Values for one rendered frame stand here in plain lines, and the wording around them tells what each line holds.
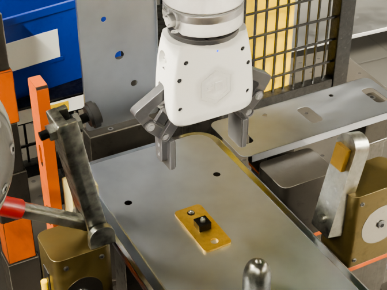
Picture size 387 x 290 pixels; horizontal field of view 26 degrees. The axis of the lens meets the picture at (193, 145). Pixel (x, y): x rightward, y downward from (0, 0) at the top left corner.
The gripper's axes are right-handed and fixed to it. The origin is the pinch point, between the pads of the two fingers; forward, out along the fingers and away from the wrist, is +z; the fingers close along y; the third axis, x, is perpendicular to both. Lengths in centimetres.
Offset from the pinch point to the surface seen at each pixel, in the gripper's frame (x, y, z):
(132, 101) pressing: 26.4, 2.7, 9.4
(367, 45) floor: 174, 174, 114
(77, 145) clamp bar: -2.0, -15.6, -6.4
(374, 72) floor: 155, 162, 114
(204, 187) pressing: 6.8, 4.1, 12.4
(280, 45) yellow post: 58, 49, 27
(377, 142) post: 12.8, 38.2, 20.1
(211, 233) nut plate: -1.8, 0.2, 12.0
